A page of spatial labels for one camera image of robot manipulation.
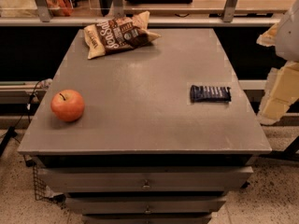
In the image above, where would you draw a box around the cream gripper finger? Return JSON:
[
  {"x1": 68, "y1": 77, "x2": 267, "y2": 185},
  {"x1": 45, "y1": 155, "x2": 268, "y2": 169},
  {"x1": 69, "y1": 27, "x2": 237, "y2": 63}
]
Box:
[
  {"x1": 257, "y1": 62, "x2": 299, "y2": 125},
  {"x1": 256, "y1": 23, "x2": 278, "y2": 47}
]

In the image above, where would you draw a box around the red apple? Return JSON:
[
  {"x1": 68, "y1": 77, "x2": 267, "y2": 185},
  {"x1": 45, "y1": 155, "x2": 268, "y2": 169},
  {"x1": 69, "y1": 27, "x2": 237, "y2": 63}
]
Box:
[{"x1": 50, "y1": 90, "x2": 85, "y2": 122}]

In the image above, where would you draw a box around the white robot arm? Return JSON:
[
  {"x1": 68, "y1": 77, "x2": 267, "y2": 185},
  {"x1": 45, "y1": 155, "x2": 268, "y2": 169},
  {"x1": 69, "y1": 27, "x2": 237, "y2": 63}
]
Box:
[{"x1": 257, "y1": 0, "x2": 299, "y2": 125}]

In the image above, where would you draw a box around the blue rxbar wrapper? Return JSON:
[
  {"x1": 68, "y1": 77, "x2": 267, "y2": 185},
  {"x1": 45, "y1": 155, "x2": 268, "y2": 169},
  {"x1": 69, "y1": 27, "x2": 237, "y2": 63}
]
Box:
[{"x1": 190, "y1": 85, "x2": 232, "y2": 103}]

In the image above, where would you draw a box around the grey drawer cabinet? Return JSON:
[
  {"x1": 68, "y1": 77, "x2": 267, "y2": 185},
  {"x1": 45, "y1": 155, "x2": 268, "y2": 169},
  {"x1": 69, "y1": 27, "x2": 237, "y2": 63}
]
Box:
[{"x1": 19, "y1": 29, "x2": 270, "y2": 224}]

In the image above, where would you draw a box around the brown sea salt chip bag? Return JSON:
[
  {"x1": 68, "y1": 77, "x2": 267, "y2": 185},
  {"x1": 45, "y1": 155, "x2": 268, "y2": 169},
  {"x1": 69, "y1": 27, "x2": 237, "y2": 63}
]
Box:
[{"x1": 84, "y1": 11, "x2": 161, "y2": 59}]

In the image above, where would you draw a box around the orange bag on shelf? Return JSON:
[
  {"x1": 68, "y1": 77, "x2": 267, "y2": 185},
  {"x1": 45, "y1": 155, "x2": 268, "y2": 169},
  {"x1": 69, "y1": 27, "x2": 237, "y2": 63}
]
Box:
[{"x1": 46, "y1": 0, "x2": 73, "y2": 17}]

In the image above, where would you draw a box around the metal shelf rack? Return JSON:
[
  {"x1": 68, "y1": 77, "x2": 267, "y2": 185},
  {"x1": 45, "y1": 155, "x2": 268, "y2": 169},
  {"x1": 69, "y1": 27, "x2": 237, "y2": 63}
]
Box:
[{"x1": 0, "y1": 0, "x2": 299, "y2": 28}]

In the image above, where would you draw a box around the wire mesh basket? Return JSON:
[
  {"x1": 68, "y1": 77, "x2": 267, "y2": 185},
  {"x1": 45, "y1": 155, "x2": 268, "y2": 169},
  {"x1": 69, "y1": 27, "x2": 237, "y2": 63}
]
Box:
[{"x1": 33, "y1": 164, "x2": 57, "y2": 203}]

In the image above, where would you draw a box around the black cable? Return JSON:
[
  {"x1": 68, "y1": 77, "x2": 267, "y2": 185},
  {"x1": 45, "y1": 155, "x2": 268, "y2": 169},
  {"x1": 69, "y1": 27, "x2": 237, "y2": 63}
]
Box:
[{"x1": 0, "y1": 79, "x2": 45, "y2": 157}]

